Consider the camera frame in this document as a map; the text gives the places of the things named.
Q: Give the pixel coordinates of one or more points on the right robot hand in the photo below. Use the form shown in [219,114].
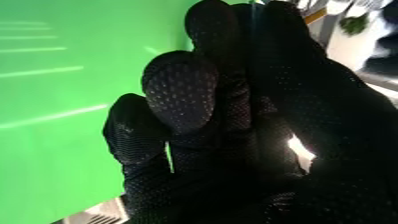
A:
[237,140]

